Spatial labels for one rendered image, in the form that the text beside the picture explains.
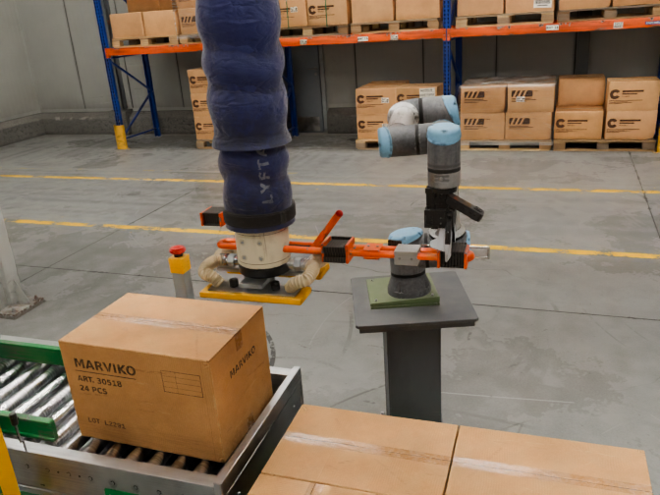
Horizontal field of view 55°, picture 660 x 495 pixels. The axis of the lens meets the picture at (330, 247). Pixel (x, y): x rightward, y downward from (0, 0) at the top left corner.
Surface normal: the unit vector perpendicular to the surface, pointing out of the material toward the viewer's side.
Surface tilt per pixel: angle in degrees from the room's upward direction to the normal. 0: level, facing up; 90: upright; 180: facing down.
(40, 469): 90
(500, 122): 91
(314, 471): 0
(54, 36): 90
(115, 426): 90
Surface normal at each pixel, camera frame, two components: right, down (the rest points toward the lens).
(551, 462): -0.07, -0.94
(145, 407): -0.33, 0.36
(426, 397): 0.01, 0.35
